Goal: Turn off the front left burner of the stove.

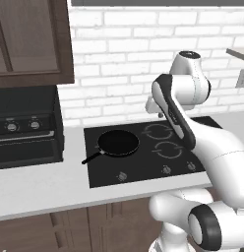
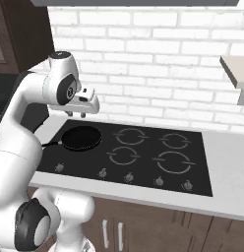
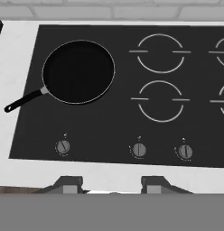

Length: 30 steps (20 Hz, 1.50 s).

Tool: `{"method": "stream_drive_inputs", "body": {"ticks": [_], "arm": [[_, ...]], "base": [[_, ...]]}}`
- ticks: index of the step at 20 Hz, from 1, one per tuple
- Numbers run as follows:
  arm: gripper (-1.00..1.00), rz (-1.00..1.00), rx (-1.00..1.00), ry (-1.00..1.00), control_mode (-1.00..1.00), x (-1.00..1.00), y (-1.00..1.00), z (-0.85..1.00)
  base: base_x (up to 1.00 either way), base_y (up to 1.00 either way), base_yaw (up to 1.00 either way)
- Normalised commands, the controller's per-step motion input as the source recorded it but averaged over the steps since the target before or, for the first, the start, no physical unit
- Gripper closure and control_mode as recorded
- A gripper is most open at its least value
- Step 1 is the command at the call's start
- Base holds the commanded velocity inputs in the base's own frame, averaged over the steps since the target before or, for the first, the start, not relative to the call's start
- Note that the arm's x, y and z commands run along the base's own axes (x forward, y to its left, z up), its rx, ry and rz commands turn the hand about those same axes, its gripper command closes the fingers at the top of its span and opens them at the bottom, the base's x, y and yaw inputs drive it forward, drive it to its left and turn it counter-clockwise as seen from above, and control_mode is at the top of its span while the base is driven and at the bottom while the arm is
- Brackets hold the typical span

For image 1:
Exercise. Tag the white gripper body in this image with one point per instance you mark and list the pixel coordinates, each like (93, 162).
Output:
(151, 105)

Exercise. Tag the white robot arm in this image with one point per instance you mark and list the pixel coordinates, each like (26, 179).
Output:
(222, 164)

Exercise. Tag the black frying pan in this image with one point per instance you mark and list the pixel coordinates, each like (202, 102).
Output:
(119, 142)

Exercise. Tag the black hob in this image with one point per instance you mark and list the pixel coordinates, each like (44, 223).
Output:
(147, 169)

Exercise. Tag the grey hob knob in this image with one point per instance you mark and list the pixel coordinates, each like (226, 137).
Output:
(121, 176)
(166, 169)
(191, 166)

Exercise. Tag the grey extractor hood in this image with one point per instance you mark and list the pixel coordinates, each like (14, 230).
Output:
(160, 2)

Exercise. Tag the silver toaster oven knob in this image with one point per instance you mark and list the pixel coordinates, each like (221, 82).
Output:
(34, 124)
(11, 126)

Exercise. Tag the brown base cupboard door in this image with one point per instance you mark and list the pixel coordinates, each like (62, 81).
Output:
(22, 236)
(74, 229)
(134, 226)

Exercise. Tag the black toaster oven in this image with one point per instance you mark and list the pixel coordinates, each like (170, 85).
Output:
(29, 152)

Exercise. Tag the grey wall socket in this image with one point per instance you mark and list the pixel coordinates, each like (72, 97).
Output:
(242, 78)

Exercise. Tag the pale wall shelf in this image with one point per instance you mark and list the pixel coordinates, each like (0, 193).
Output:
(238, 54)

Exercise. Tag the brown wall cupboard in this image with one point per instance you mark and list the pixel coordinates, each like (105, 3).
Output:
(65, 39)

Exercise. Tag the brown wall cupboard door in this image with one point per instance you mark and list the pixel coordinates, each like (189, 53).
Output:
(29, 36)

